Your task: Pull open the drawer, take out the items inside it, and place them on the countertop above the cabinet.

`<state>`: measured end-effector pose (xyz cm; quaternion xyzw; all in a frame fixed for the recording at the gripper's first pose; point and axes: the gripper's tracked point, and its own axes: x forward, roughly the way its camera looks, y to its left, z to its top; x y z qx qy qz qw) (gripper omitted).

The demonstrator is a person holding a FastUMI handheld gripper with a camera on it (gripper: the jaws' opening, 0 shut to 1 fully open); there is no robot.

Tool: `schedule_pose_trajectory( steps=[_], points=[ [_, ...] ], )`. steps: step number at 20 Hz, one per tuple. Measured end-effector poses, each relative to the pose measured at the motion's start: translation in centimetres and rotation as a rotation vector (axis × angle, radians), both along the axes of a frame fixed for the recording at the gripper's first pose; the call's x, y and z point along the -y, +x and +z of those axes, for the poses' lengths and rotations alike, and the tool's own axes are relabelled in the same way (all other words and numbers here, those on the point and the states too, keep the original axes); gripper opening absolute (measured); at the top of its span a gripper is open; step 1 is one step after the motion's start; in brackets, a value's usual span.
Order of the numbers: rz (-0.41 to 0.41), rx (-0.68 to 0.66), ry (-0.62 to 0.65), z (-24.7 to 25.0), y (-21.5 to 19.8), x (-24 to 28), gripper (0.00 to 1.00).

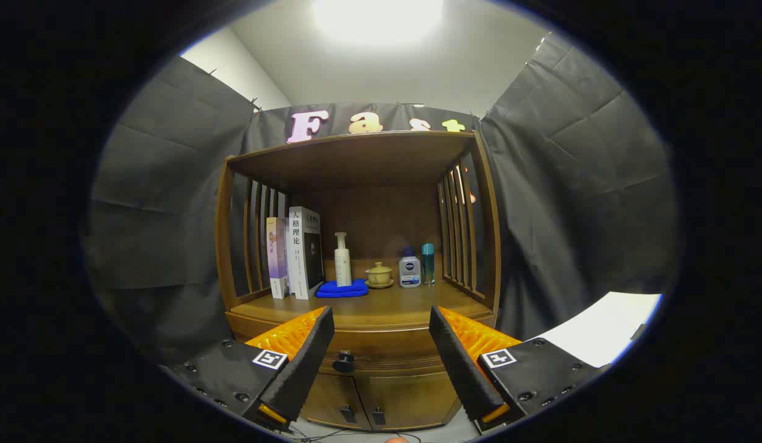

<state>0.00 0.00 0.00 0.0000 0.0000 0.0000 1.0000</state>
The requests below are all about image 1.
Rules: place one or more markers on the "teal slim bottle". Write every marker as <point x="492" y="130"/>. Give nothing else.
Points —
<point x="428" y="261"/>

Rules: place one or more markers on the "white spine book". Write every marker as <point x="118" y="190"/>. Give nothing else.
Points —
<point x="297" y="258"/>

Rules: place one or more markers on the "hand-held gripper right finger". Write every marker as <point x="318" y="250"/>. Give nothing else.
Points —
<point x="460" y="369"/>

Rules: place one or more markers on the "white and grey box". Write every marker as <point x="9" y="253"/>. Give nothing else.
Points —
<point x="602" y="326"/>

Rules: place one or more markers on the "wooden cabinet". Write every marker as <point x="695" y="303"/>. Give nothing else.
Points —
<point x="368" y="166"/>

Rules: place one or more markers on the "wooden countertop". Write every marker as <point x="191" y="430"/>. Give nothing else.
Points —
<point x="393" y="304"/>

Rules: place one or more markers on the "white bottle with blue cap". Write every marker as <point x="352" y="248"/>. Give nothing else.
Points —
<point x="409" y="271"/>

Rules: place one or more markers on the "blue folded cloth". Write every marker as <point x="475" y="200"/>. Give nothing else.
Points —
<point x="344" y="289"/>

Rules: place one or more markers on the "wooden cabinet door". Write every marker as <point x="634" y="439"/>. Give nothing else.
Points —
<point x="411" y="397"/>
<point x="331" y="394"/>

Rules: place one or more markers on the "wooden drawer with black knob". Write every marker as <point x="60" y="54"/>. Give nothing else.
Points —
<point x="387" y="347"/>

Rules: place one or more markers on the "purple spine book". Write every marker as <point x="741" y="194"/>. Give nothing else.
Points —
<point x="276" y="258"/>

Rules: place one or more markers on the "black backdrop cloth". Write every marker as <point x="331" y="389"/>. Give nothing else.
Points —
<point x="171" y="215"/>

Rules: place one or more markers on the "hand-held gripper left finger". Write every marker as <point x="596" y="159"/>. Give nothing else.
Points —
<point x="307" y="363"/>

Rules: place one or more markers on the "white pump bottle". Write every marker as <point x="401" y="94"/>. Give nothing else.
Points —
<point x="343" y="264"/>

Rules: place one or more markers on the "yellow lidded ceramic teacup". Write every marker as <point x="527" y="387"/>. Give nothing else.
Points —
<point x="379" y="275"/>

